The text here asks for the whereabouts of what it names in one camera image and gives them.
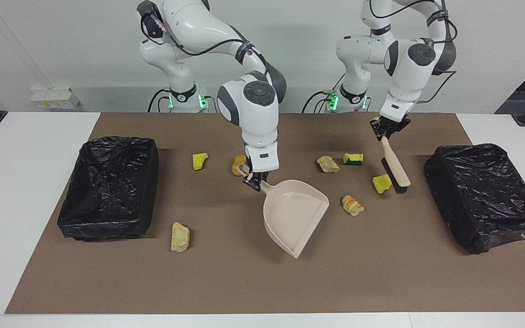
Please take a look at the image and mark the beige brush black bristles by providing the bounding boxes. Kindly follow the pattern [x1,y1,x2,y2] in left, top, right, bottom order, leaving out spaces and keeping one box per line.
[372,118,412,194]

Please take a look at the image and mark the beige plastic dustpan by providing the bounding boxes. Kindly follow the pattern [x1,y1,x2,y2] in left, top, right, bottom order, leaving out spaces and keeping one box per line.
[237,163,330,260]

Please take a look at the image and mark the yellow sponge wedge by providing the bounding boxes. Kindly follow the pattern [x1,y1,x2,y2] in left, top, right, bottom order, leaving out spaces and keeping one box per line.
[372,174,393,195]

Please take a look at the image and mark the pale sponge scrap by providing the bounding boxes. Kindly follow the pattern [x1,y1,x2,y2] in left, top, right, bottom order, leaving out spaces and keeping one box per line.
[316,156,340,174]

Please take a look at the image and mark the striped yellow orange sponge scrap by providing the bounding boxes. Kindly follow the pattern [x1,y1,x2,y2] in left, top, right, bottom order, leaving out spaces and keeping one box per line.
[341,195,365,217]

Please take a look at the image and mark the pale yellow rock-like chunk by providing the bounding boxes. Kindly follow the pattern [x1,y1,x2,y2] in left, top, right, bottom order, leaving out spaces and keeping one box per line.
[170,222,191,252]

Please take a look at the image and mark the black bag lined bin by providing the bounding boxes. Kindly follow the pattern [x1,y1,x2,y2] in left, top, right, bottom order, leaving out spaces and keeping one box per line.
[57,136,160,242]
[423,143,525,255]

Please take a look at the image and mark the brown paper mat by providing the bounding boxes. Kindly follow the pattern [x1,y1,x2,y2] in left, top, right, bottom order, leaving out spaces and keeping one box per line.
[5,113,525,315]

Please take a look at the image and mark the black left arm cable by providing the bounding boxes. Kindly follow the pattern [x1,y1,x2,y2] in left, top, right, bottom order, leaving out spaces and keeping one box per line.
[370,0,458,103]

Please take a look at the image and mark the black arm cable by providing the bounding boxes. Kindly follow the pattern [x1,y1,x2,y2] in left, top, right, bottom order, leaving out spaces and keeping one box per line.
[370,0,458,103]
[139,9,272,76]

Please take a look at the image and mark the black left base cable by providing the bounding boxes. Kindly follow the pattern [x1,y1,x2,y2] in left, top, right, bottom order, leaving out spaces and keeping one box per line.
[302,90,336,113]

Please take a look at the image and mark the black base cable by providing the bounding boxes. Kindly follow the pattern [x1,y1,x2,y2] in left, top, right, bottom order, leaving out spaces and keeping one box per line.
[302,90,336,113]
[148,88,173,113]

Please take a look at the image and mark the black right base cable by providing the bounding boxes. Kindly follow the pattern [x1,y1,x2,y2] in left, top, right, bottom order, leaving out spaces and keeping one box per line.
[148,88,173,113]

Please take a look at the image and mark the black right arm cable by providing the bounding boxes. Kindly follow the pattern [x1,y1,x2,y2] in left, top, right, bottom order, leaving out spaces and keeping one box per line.
[139,9,272,76]

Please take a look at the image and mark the white wall socket box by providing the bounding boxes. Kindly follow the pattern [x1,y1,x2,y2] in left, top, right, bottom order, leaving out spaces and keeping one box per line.
[31,88,81,110]

